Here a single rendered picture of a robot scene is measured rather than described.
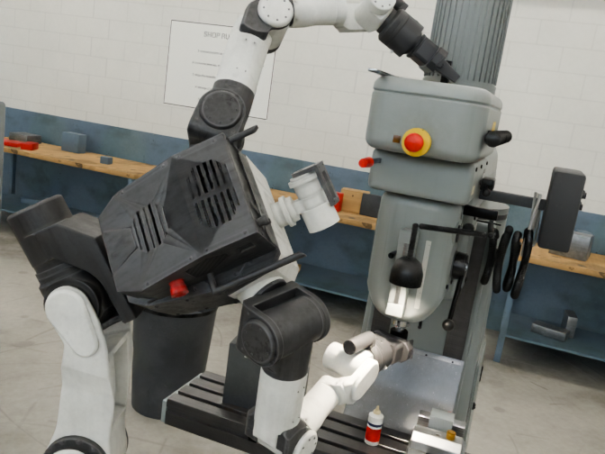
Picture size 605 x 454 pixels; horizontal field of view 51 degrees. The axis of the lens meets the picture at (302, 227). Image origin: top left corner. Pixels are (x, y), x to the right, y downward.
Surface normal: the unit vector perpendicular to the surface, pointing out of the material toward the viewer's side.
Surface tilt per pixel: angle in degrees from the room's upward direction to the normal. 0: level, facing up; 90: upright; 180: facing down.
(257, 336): 99
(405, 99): 90
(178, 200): 75
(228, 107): 61
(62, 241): 90
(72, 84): 90
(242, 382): 90
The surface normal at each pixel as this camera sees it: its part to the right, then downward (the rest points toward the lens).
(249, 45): 0.26, -0.24
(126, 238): -0.47, -0.16
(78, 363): -0.05, 0.20
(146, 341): -0.47, 0.18
